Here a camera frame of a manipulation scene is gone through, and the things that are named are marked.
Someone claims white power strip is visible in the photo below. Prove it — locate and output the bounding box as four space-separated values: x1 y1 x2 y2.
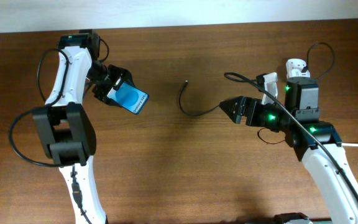
285 58 306 72

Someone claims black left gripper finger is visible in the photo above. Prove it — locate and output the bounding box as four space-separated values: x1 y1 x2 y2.
122 69 135 87
104 98 122 108

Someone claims black USB charging cable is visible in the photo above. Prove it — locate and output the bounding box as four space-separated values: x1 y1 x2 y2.
178 42 336 117

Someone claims blue screen Galaxy smartphone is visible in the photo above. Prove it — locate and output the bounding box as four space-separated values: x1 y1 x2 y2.
107 82 149 114

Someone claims white USB charger plug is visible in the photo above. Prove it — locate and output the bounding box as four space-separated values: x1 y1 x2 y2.
287 67 311 79

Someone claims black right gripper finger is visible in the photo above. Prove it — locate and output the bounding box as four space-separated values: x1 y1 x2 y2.
219 96 246 110
223 108 246 124

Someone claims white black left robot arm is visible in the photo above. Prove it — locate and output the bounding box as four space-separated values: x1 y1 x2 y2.
32 29 134 223

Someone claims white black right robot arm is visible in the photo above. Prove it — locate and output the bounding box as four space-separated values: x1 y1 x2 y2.
219 77 358 223

